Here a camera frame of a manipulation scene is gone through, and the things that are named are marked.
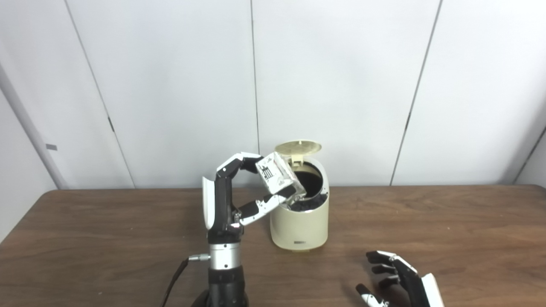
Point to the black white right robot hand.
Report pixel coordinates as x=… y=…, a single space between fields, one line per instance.
x=409 y=288

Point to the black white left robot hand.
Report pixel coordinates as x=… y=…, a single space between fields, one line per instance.
x=222 y=200

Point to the white green milk carton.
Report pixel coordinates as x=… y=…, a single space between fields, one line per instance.
x=277 y=175

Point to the cream round bin lid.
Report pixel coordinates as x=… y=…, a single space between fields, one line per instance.
x=298 y=147

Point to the cream-colored bin body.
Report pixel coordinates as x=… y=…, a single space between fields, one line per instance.
x=298 y=228

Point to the black bin liner bag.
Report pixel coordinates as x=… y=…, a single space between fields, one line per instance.
x=311 y=183

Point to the small gray wall tag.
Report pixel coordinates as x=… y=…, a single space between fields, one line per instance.
x=51 y=146

